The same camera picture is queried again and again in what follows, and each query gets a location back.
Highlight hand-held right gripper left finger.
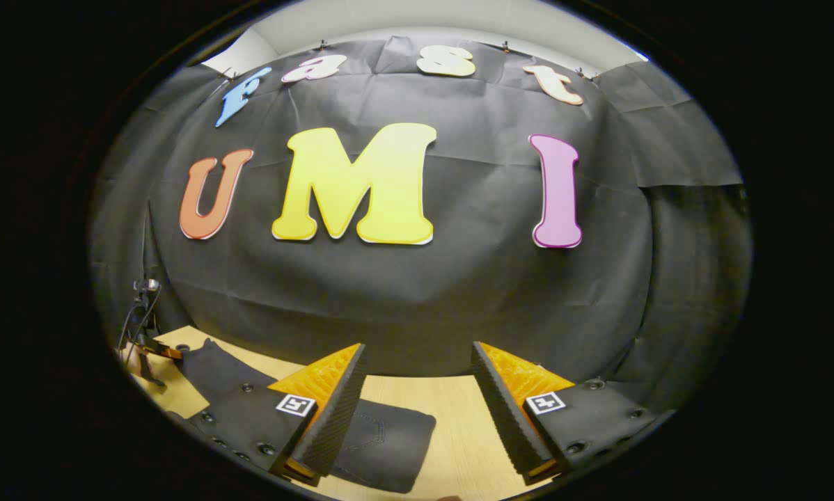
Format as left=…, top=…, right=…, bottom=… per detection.
left=184, top=342, right=368, bottom=486

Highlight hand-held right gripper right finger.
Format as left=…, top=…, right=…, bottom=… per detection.
left=471, top=341, right=661, bottom=486

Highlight black jeans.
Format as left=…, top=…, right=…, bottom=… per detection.
left=179, top=339, right=437, bottom=495

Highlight black backdrop cloth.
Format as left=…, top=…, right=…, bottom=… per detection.
left=86, top=36, right=755, bottom=418

